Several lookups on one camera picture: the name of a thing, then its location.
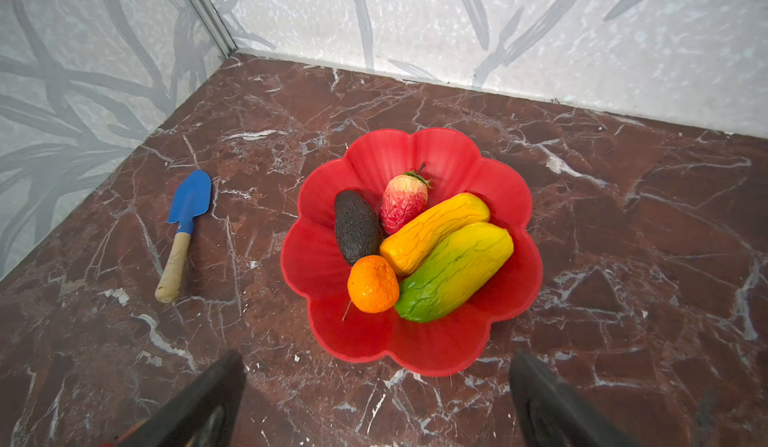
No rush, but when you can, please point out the blue toy trowel wooden handle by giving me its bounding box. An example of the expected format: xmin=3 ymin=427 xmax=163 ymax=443
xmin=155 ymin=170 xmax=212 ymax=304

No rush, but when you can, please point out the red flower-shaped fruit bowl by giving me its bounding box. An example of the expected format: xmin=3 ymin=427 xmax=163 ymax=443
xmin=281 ymin=128 xmax=543 ymax=377

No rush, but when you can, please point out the dark fake avocado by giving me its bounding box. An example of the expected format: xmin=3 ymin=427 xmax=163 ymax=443
xmin=334 ymin=190 xmax=383 ymax=266

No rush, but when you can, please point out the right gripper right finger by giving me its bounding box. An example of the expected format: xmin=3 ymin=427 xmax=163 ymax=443
xmin=509 ymin=351 xmax=638 ymax=446

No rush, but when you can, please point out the small fake orange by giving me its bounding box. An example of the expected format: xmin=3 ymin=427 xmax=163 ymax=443
xmin=347 ymin=255 xmax=400 ymax=314

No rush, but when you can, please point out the green yellow fake mango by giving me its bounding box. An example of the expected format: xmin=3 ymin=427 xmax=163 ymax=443
xmin=395 ymin=222 xmax=514 ymax=323

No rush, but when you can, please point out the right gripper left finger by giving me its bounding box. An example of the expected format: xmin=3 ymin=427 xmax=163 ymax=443
xmin=115 ymin=350 xmax=246 ymax=447

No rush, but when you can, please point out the fake strawberry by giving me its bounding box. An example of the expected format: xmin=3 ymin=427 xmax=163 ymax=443
xmin=379 ymin=163 xmax=432 ymax=235

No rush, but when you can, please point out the yellow orange fake squash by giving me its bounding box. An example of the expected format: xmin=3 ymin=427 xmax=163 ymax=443
xmin=380 ymin=193 xmax=490 ymax=277

